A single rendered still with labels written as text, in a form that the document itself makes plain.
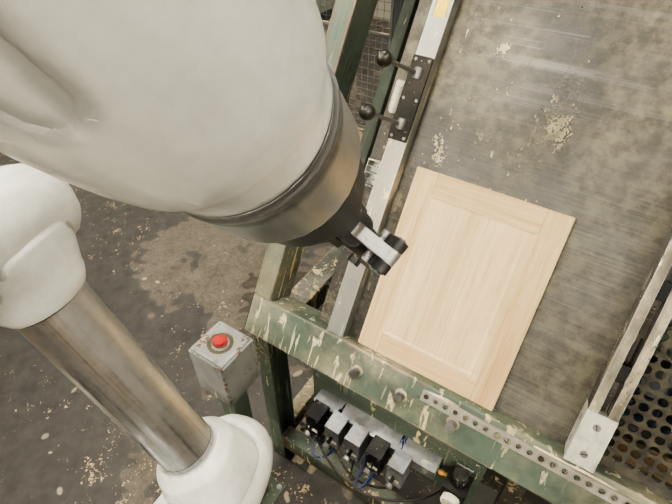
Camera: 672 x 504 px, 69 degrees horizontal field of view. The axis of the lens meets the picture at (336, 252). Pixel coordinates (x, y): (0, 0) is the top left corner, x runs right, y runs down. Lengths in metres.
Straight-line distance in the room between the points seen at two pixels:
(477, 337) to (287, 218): 1.04
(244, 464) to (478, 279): 0.65
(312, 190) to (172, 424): 0.70
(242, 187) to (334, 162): 0.06
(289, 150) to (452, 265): 1.07
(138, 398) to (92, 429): 1.63
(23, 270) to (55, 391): 1.97
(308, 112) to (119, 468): 2.19
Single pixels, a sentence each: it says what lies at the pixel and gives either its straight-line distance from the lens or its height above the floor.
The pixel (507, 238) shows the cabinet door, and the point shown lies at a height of 1.22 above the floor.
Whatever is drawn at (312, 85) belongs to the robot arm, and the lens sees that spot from 0.16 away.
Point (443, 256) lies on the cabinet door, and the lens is 1.22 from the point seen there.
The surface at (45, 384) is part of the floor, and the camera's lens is 2.67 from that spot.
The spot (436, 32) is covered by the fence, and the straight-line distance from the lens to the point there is 1.26.
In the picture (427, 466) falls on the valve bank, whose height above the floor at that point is 0.74.
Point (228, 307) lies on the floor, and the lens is 2.66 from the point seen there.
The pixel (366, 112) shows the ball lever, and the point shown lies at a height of 1.45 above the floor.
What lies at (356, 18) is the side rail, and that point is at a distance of 1.37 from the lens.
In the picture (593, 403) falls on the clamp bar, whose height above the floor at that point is 1.04.
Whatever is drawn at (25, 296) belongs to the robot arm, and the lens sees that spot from 0.69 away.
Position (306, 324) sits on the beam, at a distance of 1.37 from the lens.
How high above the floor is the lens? 1.95
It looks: 42 degrees down
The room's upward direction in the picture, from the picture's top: straight up
